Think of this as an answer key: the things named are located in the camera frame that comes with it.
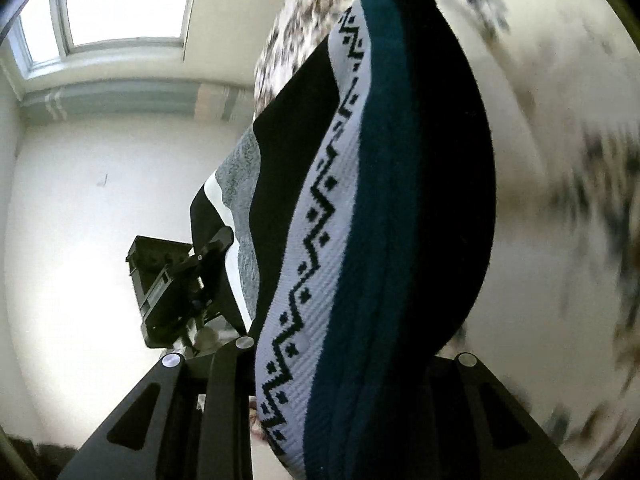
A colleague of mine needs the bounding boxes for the black knit patterned sweater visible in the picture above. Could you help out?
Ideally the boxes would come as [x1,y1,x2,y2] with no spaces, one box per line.
[190,0,495,479]

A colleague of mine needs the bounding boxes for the floral brown blue blanket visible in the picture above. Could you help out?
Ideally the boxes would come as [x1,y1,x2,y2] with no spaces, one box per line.
[255,0,639,479]

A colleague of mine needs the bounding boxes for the white framed window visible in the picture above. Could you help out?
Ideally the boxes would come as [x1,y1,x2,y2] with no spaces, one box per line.
[8,0,194,78]

